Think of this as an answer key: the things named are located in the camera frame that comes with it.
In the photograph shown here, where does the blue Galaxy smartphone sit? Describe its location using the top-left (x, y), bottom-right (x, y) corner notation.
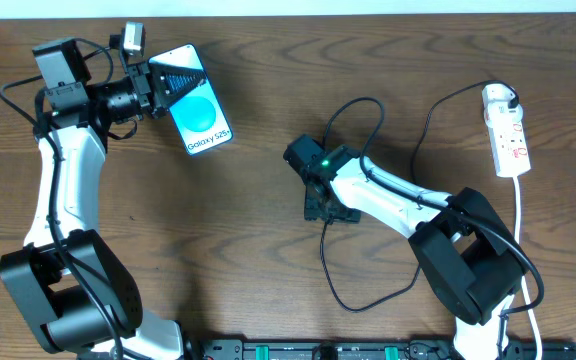
top-left (148, 44), bottom-right (233, 155)

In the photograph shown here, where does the black USB charging cable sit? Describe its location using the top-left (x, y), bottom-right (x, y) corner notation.
top-left (319, 79), bottom-right (521, 314)

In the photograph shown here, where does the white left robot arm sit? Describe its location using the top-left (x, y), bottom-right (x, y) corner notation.
top-left (0, 33), bottom-right (204, 359)

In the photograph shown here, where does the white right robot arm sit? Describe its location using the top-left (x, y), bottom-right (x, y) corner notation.
top-left (283, 135), bottom-right (531, 359)

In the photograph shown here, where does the white USB charger plug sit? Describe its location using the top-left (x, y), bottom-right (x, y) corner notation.
top-left (482, 83), bottom-right (523, 128)

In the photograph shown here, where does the white power strip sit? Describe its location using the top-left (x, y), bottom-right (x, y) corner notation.
top-left (489, 121), bottom-right (531, 178)

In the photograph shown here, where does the white power strip cord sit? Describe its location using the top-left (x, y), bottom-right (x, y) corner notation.
top-left (511, 174), bottom-right (544, 360)

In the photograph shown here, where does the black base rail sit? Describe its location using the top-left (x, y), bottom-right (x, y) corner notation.
top-left (76, 338), bottom-right (576, 360)

